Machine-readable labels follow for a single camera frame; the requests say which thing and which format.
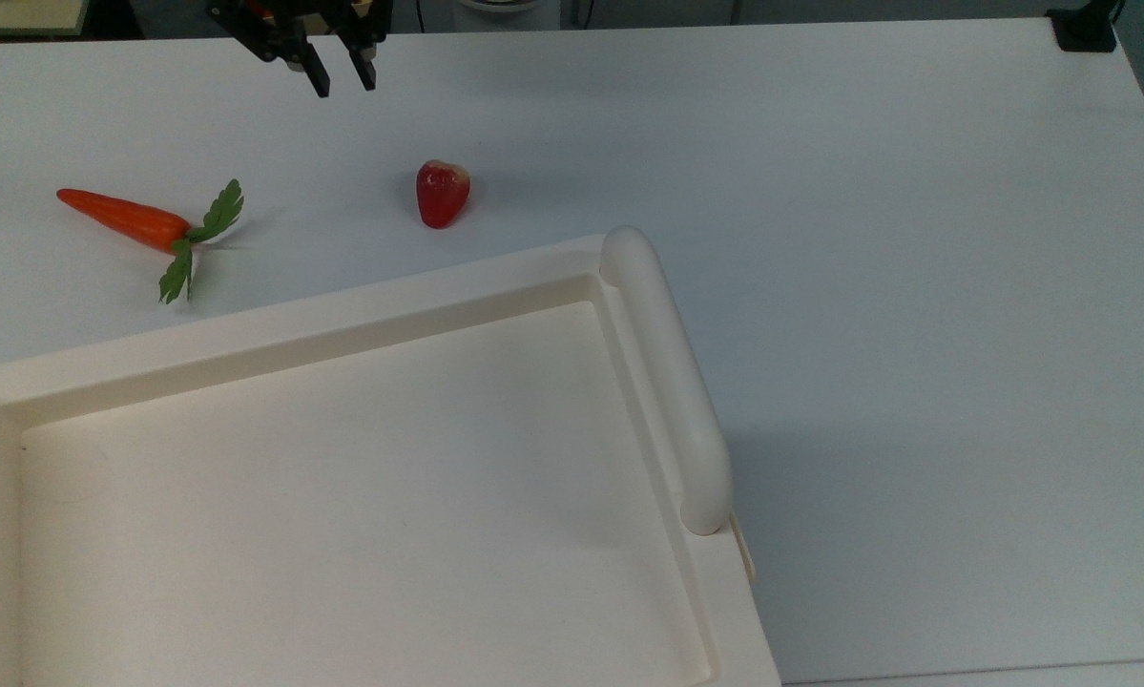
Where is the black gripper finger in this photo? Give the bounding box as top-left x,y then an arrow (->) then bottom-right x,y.
263,23 -> 332,100
337,26 -> 380,94

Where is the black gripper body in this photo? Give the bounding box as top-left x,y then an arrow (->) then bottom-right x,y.
207,0 -> 393,49

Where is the red toy strawberry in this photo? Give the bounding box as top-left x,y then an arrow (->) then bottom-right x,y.
414,158 -> 472,231

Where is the orange toy carrot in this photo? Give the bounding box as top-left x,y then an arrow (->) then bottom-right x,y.
55,177 -> 246,307

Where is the wooden side table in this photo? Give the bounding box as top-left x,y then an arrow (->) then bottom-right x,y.
0,0 -> 92,38

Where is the white plastic tray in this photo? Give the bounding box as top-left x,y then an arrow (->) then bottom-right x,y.
0,225 -> 784,687

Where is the black table clamp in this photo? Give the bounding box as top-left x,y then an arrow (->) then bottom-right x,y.
1046,0 -> 1122,54

